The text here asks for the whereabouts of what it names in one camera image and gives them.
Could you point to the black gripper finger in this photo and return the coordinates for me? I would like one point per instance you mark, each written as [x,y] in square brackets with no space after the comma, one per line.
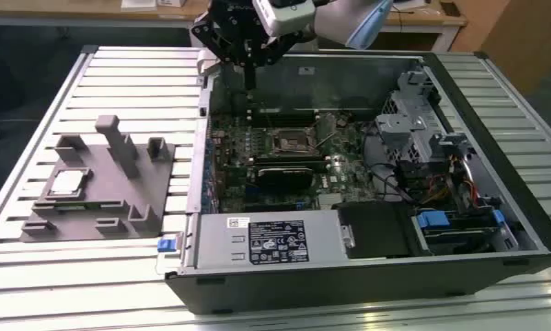
[208,36]
[251,77]

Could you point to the silver CPU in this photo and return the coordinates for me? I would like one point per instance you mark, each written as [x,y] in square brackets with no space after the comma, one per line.
[68,182]

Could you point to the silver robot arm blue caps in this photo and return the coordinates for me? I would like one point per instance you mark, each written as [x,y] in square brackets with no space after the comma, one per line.
[335,20]

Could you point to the CPU socket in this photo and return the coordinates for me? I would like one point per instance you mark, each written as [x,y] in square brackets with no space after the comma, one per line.
[293,141]

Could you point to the wooden desk white legs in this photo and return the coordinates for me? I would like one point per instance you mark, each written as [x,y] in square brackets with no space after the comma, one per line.
[173,12]

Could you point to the white box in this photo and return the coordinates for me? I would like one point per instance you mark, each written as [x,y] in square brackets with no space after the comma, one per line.
[136,3]

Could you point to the black graphics card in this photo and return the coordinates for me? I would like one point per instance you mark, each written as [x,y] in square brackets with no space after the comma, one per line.
[284,179]

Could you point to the metal drive cage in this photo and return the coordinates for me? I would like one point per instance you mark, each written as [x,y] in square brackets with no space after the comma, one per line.
[393,127]

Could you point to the green motherboard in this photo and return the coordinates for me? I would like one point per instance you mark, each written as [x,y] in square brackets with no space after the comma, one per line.
[348,179]

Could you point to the black expansion slot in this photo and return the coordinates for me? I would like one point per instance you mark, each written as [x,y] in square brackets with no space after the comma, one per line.
[269,207]

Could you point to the small silver heatsink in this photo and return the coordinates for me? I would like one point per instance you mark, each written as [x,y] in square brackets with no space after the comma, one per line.
[331,200]

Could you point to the grey parts rack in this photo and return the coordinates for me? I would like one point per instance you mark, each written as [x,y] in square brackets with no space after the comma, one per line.
[104,193]

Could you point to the grey power supply unit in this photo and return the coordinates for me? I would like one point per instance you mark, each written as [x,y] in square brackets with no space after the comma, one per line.
[218,241]

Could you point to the green RAM stick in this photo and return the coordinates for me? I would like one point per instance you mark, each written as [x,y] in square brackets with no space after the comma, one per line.
[88,205]

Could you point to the blue case latch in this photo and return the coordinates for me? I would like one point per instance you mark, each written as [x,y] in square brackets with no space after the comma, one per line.
[165,244]

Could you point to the black plastic shroud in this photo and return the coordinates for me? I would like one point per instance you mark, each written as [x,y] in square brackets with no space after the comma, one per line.
[376,231]

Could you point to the blue disk carrier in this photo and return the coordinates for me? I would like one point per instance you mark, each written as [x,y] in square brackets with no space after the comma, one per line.
[431,220]

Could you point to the wooden cabinet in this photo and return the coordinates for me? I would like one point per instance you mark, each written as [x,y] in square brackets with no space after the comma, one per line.
[523,41]

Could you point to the black PC case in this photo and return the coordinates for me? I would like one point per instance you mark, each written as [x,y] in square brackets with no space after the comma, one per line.
[303,289]

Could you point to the blue disk bay tab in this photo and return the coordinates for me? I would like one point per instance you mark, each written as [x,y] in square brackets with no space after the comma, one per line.
[497,216]

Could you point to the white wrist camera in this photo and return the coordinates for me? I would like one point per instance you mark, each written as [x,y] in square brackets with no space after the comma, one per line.
[284,19]

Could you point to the grey plastic drive bracket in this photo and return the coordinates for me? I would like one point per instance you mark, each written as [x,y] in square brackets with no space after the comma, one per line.
[449,141]

